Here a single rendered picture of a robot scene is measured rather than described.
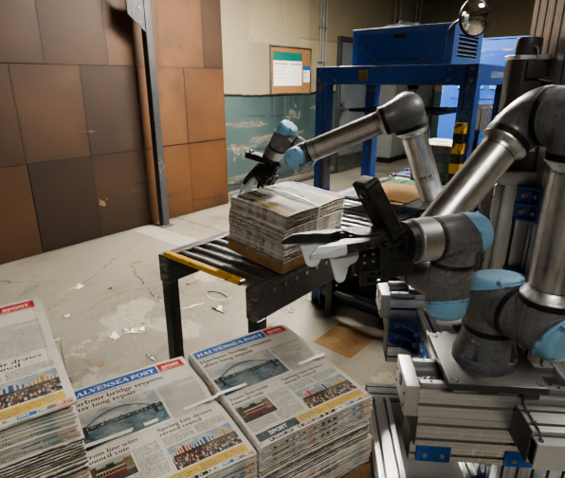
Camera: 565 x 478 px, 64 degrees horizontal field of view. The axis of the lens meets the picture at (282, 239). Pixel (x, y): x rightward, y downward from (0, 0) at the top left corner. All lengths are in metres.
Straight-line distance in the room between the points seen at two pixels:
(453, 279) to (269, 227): 0.92
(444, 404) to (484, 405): 0.09
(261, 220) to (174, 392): 0.79
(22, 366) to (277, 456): 0.48
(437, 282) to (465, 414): 0.51
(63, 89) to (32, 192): 0.93
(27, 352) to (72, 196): 3.84
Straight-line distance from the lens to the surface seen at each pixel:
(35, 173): 4.47
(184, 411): 1.02
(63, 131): 4.54
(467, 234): 0.81
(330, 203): 1.78
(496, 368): 1.20
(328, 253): 0.64
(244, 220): 1.70
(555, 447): 1.22
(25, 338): 0.88
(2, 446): 0.72
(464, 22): 2.46
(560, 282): 1.03
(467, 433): 1.31
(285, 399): 1.02
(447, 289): 0.84
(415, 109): 1.55
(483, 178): 0.98
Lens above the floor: 1.47
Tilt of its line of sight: 19 degrees down
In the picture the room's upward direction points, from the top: straight up
